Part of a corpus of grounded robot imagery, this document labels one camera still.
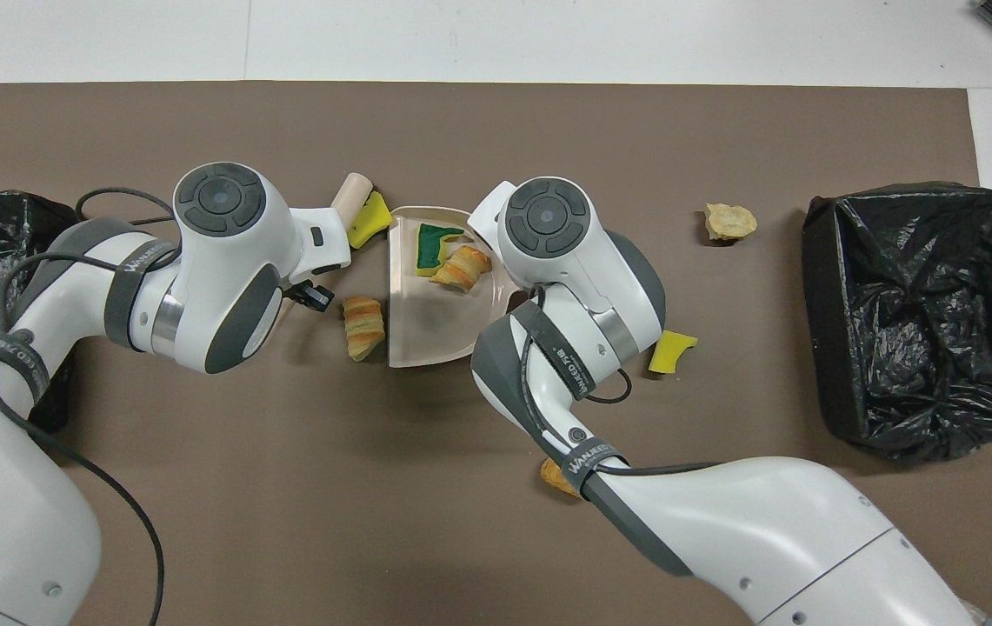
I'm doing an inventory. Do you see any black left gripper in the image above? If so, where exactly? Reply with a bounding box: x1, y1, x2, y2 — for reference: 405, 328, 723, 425
285, 280, 332, 313

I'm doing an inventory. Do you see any pale striped croissant roll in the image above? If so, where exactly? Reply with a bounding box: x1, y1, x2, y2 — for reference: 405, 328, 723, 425
341, 296, 386, 362

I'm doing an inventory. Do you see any notched yellow sponge chunk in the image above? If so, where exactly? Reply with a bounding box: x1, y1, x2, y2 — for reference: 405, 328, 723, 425
348, 191, 393, 250

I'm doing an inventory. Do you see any beige plastic dustpan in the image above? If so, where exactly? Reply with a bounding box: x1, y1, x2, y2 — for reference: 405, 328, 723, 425
387, 206, 516, 369

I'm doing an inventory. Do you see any beige brush with black bristles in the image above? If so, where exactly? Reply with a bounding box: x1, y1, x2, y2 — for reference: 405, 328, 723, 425
330, 172, 375, 223

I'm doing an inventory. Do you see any yellow and green sponge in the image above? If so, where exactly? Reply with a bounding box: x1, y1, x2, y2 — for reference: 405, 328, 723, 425
415, 223, 466, 279

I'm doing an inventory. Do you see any orange striped croissant roll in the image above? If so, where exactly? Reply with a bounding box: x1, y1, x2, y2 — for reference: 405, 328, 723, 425
430, 245, 492, 292

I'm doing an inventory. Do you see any brown table mat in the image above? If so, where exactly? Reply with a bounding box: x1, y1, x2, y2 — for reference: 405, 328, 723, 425
0, 83, 992, 626

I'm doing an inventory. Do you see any brown fried bun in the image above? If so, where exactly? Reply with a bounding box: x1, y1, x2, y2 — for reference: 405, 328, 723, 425
541, 458, 583, 499

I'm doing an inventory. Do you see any small yellow sponge piece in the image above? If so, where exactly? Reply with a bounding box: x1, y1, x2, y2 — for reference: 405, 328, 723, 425
648, 330, 699, 376

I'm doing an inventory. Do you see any pale yellow dumpling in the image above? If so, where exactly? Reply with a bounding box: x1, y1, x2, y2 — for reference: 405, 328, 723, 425
704, 203, 758, 242

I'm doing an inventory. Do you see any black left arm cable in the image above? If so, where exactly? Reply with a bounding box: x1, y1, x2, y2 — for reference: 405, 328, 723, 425
0, 187, 179, 626

